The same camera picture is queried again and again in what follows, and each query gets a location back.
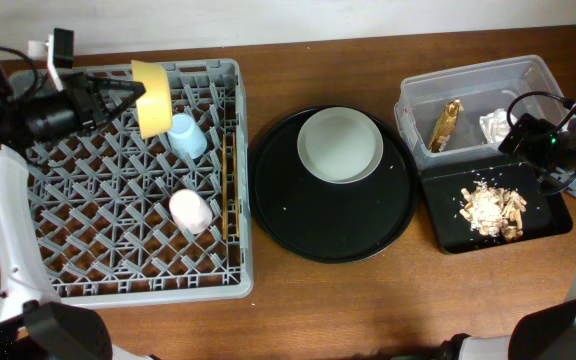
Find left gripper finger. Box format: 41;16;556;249
87;76;146;103
95;94;139;129

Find black rectangular bin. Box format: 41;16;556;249
420;156;573;254

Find round black tray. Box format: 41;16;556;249
248;107;420;263

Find white round plate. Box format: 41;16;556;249
297;107;384;184

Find clear plastic bin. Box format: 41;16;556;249
395;55;562;171

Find white tissue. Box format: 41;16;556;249
479;109;510;143

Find yellow bowl with scraps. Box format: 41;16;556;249
131;60;173;139

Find blue plastic cup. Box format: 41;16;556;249
167;113;208;160

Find grey dishwasher rack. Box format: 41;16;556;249
26;59;254;308

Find wooden chopstick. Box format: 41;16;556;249
232;131;240;239
221;132;228;243

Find pink plastic cup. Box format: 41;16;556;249
169;189;213;235

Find pile of food scraps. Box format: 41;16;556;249
459;181;527;242

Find gold coffee sachet wrapper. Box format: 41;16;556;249
427;99;464;153

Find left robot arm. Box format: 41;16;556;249
0;49;146;359

